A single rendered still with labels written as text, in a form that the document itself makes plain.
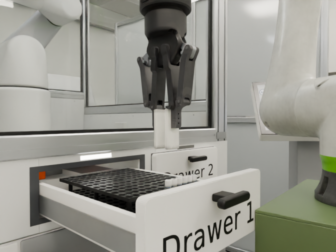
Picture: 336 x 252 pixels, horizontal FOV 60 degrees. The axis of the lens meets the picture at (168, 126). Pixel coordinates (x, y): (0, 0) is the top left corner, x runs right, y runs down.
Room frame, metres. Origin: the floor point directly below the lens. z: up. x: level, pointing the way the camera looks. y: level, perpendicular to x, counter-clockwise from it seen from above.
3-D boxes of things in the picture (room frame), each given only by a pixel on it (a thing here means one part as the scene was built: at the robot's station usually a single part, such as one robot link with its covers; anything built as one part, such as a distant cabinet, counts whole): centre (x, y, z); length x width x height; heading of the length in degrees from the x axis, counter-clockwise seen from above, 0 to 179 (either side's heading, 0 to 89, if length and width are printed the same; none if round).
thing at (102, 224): (0.58, 0.09, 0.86); 0.40 x 0.26 x 0.06; 47
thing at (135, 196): (0.51, 0.01, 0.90); 0.18 x 0.02 x 0.01; 137
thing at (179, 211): (0.44, -0.07, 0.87); 0.29 x 0.02 x 0.11; 137
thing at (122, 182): (0.58, 0.08, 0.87); 0.22 x 0.18 x 0.06; 47
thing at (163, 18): (0.52, 0.00, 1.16); 0.08 x 0.07 x 0.09; 47
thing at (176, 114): (0.50, -0.02, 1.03); 0.03 x 0.01 x 0.05; 47
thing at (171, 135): (0.51, -0.01, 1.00); 0.03 x 0.01 x 0.07; 137
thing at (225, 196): (0.42, -0.09, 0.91); 0.07 x 0.04 x 0.01; 137
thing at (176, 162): (0.88, -0.06, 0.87); 0.29 x 0.02 x 0.11; 137
